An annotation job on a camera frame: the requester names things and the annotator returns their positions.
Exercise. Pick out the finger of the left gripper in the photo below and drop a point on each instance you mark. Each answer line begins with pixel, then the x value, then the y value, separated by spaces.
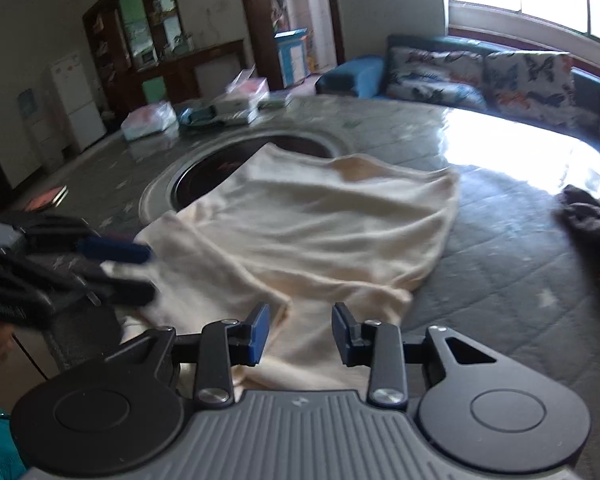
pixel 93 287
pixel 53 234

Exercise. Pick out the green booklet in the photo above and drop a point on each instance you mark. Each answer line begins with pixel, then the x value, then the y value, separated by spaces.
pixel 275 100

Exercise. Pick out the grey knit garment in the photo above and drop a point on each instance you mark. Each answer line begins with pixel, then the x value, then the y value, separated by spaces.
pixel 581 213

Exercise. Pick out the blue corner sofa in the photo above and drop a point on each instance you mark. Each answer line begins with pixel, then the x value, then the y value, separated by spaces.
pixel 367 77

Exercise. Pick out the upright butterfly cushion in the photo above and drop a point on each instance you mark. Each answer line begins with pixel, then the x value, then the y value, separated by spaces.
pixel 533 85

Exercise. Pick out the cream sweater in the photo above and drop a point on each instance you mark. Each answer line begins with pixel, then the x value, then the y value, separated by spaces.
pixel 300 234

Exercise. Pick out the white refrigerator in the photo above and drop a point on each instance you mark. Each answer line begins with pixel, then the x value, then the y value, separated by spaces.
pixel 81 120

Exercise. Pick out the tissue box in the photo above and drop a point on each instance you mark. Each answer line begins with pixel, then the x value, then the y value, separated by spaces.
pixel 242 94

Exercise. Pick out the flat butterfly cushion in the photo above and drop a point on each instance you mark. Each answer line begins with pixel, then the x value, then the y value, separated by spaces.
pixel 452 79

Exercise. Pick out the blue white kids cabinet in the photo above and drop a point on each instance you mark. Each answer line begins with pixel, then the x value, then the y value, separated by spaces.
pixel 293 61

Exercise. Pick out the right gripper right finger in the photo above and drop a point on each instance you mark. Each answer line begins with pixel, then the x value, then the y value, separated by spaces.
pixel 377 345

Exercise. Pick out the wet wipes pack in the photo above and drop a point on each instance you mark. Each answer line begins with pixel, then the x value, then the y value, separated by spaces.
pixel 147 120

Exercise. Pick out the dark wooden cabinet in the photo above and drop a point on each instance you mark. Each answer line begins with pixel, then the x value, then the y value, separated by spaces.
pixel 142 54

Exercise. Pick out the round black table heater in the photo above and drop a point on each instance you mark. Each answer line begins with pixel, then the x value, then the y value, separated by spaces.
pixel 207 172

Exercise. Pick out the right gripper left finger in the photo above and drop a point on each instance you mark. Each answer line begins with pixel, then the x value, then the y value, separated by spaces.
pixel 222 346

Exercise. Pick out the water dispenser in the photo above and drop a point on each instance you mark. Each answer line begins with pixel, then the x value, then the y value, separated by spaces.
pixel 46 139

